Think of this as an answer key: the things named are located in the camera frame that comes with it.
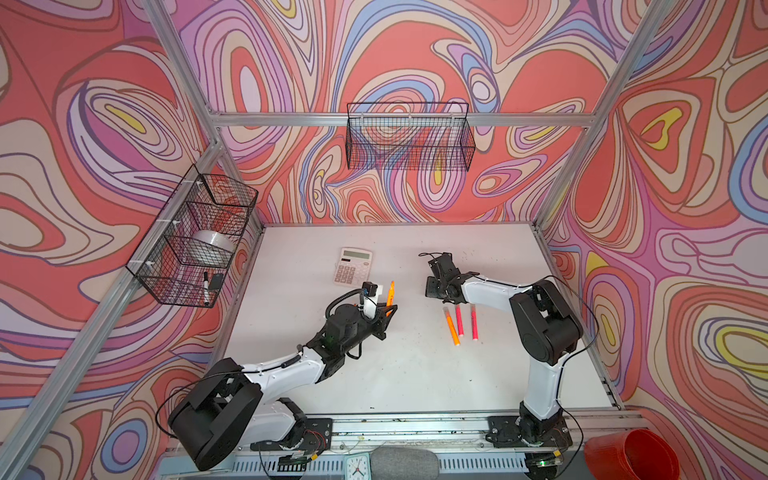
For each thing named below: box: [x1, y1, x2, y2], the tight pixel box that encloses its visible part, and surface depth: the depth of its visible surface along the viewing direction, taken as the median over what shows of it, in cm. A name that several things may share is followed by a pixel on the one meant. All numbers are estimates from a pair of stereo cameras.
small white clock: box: [344, 452, 372, 480], surface depth 69 cm
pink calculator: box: [333, 247, 373, 287], surface depth 107 cm
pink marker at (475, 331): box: [471, 306, 479, 341], surface depth 94 cm
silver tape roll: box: [190, 230, 237, 254], surface depth 75 cm
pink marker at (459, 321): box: [455, 304, 465, 336], surface depth 95 cm
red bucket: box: [584, 428, 681, 480], surface depth 62 cm
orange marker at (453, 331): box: [445, 310, 461, 346], surface depth 92 cm
